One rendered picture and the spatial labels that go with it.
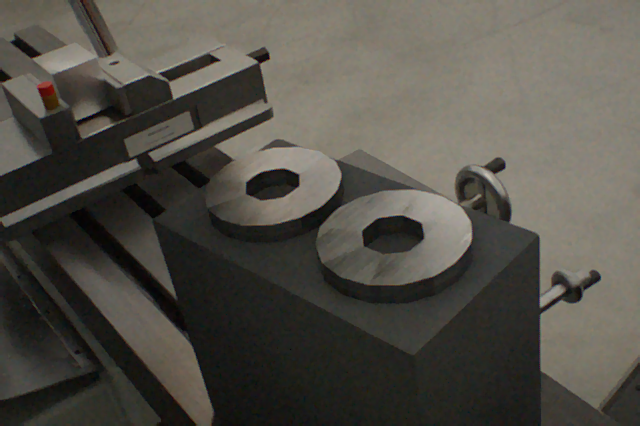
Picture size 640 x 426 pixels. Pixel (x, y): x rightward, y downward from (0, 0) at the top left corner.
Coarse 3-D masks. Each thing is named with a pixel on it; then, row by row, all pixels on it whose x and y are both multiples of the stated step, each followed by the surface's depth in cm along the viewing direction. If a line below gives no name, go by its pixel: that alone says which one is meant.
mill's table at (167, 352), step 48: (0, 48) 135; (48, 48) 133; (0, 96) 121; (144, 192) 95; (192, 192) 93; (48, 240) 90; (96, 240) 93; (144, 240) 87; (96, 288) 82; (144, 288) 84; (96, 336) 87; (144, 336) 75; (144, 384) 76; (192, 384) 70
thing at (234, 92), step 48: (192, 48) 107; (192, 96) 98; (240, 96) 102; (0, 144) 94; (48, 144) 90; (96, 144) 93; (144, 144) 97; (192, 144) 99; (0, 192) 89; (48, 192) 92; (96, 192) 94; (0, 240) 91
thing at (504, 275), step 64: (256, 192) 57; (320, 192) 53; (384, 192) 52; (192, 256) 55; (256, 256) 51; (320, 256) 48; (384, 256) 47; (448, 256) 46; (512, 256) 48; (192, 320) 60; (256, 320) 53; (320, 320) 47; (384, 320) 45; (448, 320) 44; (512, 320) 50; (256, 384) 58; (320, 384) 51; (384, 384) 46; (448, 384) 46; (512, 384) 53
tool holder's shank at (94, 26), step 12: (72, 0) 83; (84, 0) 83; (84, 12) 83; (96, 12) 84; (84, 24) 84; (96, 24) 84; (96, 36) 85; (108, 36) 86; (96, 48) 86; (108, 48) 86
